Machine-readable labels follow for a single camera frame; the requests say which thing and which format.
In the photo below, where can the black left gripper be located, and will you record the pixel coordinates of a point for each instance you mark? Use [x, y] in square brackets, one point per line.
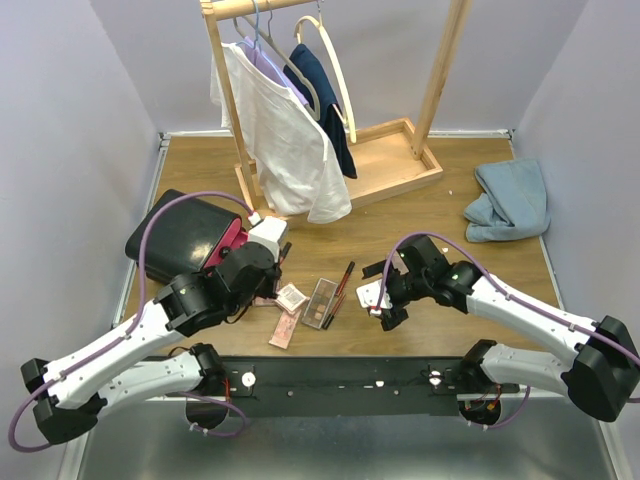
[275, 282]

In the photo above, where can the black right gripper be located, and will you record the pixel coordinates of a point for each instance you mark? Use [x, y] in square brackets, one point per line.
[393, 316]

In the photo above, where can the pink drawer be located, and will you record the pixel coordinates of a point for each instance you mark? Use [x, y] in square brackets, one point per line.
[234, 237]

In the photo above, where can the black organizer box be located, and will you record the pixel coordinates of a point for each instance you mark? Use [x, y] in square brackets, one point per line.
[183, 238]

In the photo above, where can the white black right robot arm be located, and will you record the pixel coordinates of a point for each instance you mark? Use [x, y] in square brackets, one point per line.
[592, 363]

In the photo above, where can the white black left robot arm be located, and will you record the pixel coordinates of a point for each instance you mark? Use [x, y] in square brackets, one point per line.
[68, 396]

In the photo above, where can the pink palette behind compact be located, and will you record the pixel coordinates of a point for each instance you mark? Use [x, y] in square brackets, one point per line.
[264, 302]

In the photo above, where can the small square blush compact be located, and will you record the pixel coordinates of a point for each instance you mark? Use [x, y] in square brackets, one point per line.
[290, 298]

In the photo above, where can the pink palette lower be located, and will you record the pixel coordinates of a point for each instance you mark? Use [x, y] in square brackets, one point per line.
[284, 330]

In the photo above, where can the brown eyeshadow palette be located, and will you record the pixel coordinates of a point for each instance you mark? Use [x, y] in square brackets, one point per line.
[318, 306]

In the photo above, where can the white t-shirt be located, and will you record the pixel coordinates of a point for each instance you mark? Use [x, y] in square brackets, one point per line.
[296, 165]

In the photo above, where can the wooden clothes rack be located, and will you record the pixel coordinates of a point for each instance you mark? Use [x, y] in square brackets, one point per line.
[391, 158]

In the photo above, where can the light blue towel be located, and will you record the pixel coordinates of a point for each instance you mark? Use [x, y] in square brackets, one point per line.
[512, 205]

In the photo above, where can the grey hanger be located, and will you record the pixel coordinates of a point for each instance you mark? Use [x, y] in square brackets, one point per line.
[299, 85]

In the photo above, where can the navy blue garment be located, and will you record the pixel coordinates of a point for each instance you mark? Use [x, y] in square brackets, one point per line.
[309, 65]

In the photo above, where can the lavender shirt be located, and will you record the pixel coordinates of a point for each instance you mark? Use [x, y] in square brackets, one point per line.
[268, 68]

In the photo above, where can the cream wooden hanger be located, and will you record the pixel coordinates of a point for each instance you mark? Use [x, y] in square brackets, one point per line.
[346, 115]

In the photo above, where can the blue hanger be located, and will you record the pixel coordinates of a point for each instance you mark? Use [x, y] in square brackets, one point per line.
[260, 36]

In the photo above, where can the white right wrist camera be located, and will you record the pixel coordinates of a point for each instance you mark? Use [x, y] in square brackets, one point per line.
[373, 298]

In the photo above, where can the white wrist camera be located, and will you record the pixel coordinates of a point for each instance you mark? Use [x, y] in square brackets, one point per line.
[268, 231]
[373, 298]

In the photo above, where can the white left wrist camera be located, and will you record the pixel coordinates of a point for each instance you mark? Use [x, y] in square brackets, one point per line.
[268, 231]

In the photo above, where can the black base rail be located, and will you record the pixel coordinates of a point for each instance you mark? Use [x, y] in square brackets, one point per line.
[264, 386]

